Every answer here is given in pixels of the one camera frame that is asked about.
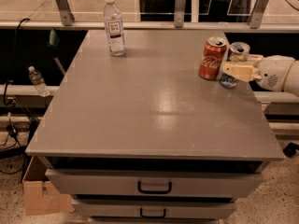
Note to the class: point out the small clear bottle on ledge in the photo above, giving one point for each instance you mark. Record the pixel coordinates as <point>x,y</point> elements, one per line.
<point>38,81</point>

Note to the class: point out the grey drawer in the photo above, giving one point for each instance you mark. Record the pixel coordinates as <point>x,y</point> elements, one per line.
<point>124,183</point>
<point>109,208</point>

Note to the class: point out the upper grey drawer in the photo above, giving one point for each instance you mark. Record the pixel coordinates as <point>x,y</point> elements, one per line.
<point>124,183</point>

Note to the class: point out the black upper drawer handle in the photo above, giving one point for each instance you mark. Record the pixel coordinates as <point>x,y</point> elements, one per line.
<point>152,189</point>

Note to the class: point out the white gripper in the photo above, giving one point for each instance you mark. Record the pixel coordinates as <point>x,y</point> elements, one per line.
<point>273,71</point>

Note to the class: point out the middle metal bracket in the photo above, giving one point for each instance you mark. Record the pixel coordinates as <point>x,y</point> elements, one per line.
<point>179,13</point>

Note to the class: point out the red coke can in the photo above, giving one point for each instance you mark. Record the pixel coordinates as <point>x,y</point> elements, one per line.
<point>213,53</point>

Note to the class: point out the clear water bottle white label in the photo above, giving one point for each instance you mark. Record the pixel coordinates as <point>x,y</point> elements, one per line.
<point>114,28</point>

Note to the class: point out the left metal bracket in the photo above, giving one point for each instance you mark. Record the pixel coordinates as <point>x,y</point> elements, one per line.
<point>66,15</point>

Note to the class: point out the black lower drawer handle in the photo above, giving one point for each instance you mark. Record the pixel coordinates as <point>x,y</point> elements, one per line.
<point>150,213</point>

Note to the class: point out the metal bracket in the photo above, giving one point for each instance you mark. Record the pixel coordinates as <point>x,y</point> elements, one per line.
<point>256,15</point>
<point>66,15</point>
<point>179,13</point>

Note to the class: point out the grey drawer cabinet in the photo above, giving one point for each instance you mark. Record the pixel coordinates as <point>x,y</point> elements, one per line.
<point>150,111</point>

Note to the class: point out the silver blue redbull can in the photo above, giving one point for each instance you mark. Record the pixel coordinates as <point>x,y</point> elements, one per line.
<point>238,52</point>

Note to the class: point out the brown cardboard box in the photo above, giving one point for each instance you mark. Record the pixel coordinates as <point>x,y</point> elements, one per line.
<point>40,196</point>

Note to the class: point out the lower grey drawer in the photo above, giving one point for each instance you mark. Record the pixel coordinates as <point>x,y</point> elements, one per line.
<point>109,208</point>

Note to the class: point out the right metal bracket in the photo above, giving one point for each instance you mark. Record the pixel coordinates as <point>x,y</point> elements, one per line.
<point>256,15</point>

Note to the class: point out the black drawer handle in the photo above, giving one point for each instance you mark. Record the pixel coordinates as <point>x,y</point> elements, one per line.
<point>150,213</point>
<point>152,189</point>

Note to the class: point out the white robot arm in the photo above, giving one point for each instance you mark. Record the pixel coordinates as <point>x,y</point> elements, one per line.
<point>273,73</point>

